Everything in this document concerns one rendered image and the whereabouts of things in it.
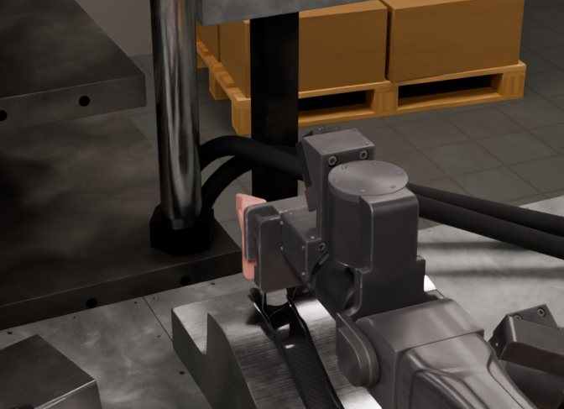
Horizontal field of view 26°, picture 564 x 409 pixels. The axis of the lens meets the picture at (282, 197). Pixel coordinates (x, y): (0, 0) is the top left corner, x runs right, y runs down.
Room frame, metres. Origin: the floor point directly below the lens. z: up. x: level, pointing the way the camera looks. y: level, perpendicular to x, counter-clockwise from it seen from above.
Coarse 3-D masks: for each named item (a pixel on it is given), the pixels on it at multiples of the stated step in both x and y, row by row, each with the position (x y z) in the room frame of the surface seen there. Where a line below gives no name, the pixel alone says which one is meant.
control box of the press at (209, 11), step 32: (224, 0) 1.70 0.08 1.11; (256, 0) 1.72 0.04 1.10; (288, 0) 1.74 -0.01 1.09; (320, 0) 1.76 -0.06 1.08; (352, 0) 1.78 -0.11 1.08; (256, 32) 1.80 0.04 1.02; (288, 32) 1.79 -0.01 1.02; (256, 64) 1.81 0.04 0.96; (288, 64) 1.79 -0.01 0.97; (256, 96) 1.81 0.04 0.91; (288, 96) 1.79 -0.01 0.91; (256, 128) 1.81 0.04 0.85; (288, 128) 1.79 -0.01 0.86; (256, 192) 1.81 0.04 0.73; (288, 192) 1.79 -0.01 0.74
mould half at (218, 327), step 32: (192, 320) 1.24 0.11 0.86; (224, 320) 1.13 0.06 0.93; (256, 320) 1.13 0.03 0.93; (320, 320) 1.13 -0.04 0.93; (192, 352) 1.20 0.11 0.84; (224, 352) 1.10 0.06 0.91; (256, 352) 1.08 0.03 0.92; (320, 352) 1.09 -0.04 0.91; (224, 384) 1.10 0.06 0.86; (256, 384) 1.05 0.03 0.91; (288, 384) 1.05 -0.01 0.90
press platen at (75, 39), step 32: (0, 0) 1.89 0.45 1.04; (32, 0) 1.89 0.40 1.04; (64, 0) 1.89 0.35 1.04; (0, 32) 1.74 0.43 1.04; (32, 32) 1.74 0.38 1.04; (64, 32) 1.74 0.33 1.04; (96, 32) 1.74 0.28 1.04; (0, 64) 1.62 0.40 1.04; (32, 64) 1.62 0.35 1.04; (64, 64) 1.62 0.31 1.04; (96, 64) 1.62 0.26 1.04; (128, 64) 1.62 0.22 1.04; (0, 96) 1.50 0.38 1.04; (32, 96) 1.51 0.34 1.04; (64, 96) 1.53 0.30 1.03; (96, 96) 1.55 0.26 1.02; (128, 96) 1.57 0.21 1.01; (0, 128) 1.49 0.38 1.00
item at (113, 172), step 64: (64, 128) 1.95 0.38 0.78; (128, 128) 1.95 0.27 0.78; (0, 192) 1.71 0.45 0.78; (64, 192) 1.71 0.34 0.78; (128, 192) 1.71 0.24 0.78; (0, 256) 1.51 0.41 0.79; (64, 256) 1.51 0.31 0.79; (128, 256) 1.51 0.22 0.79; (192, 256) 1.51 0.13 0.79; (0, 320) 1.38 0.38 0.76
